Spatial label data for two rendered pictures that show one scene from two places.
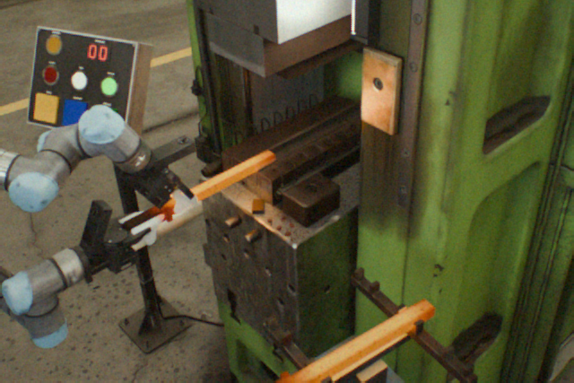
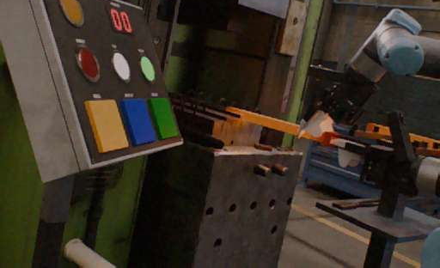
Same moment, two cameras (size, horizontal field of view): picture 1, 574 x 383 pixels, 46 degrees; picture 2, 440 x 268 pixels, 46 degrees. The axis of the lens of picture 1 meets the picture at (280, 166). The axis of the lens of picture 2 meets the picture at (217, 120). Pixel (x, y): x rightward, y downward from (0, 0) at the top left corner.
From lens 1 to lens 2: 2.32 m
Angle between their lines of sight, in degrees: 93
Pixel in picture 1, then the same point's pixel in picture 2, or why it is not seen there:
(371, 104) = (289, 38)
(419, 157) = (295, 70)
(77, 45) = (96, 9)
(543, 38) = not seen: hidden behind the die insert
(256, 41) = not seen: outside the picture
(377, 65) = (297, 8)
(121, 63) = (143, 35)
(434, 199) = (297, 95)
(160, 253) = not seen: outside the picture
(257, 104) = not seen: hidden behind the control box
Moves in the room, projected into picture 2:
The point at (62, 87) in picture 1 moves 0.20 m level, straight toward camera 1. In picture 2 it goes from (107, 82) to (221, 100)
